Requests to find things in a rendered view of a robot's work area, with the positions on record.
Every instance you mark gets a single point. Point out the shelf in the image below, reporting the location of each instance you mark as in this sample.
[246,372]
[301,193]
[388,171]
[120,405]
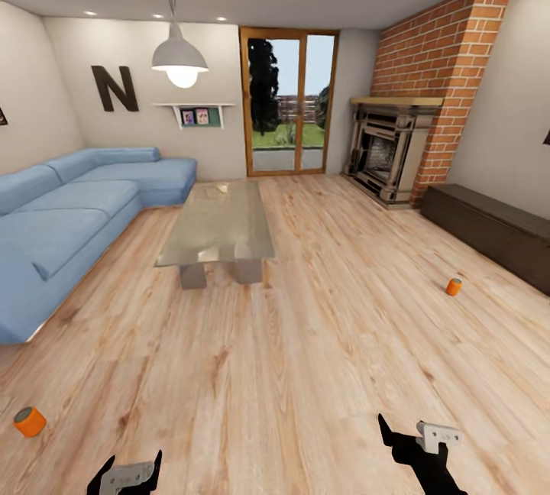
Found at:
[215,113]

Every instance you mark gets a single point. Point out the coffee table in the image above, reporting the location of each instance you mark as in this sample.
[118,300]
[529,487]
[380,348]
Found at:
[219,222]

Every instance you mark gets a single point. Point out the cabinet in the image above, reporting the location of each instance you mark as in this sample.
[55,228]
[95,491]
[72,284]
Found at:
[517,240]

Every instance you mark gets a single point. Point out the room light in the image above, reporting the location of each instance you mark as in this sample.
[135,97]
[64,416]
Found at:
[177,52]

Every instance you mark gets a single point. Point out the decorative sign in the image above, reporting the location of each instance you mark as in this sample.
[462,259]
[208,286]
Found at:
[103,80]

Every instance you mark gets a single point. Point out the door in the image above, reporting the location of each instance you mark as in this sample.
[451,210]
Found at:
[287,75]

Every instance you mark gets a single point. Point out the can of soda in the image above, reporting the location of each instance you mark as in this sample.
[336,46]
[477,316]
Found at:
[29,422]
[453,287]

